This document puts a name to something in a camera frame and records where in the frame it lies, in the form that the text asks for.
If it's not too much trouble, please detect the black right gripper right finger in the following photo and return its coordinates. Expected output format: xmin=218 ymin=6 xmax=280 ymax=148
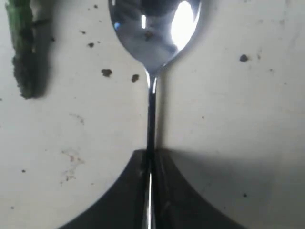
xmin=152 ymin=149 xmax=242 ymax=229

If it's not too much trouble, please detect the stainless steel spork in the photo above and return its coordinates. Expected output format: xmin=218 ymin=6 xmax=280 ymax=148
xmin=108 ymin=0 xmax=203 ymax=229

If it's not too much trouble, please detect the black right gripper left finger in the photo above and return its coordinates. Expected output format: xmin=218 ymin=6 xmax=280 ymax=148
xmin=61 ymin=150 xmax=146 ymax=229

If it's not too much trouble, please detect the artificial red anthurium plant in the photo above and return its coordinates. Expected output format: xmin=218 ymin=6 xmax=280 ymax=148
xmin=5 ymin=0 xmax=50 ymax=99

